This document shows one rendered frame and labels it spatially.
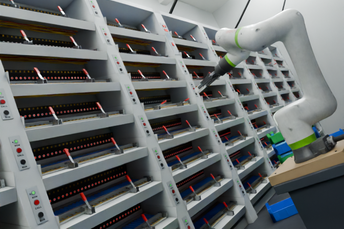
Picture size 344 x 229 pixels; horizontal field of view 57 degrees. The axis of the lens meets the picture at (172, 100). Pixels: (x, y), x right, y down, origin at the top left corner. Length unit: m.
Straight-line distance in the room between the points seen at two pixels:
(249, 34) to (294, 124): 0.44
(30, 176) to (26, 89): 0.35
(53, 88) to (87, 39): 0.55
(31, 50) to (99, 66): 0.46
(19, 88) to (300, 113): 1.18
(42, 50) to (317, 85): 1.23
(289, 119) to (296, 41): 0.35
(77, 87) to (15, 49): 0.30
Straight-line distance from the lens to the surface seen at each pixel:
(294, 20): 1.49
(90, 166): 1.36
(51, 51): 1.54
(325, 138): 1.52
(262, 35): 1.42
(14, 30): 1.79
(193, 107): 2.18
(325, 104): 1.56
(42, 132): 1.30
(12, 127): 1.25
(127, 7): 2.28
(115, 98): 1.74
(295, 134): 1.50
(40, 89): 1.39
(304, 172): 1.46
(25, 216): 1.17
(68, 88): 1.47
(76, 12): 1.99
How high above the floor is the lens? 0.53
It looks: 11 degrees up
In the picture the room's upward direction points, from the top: 25 degrees counter-clockwise
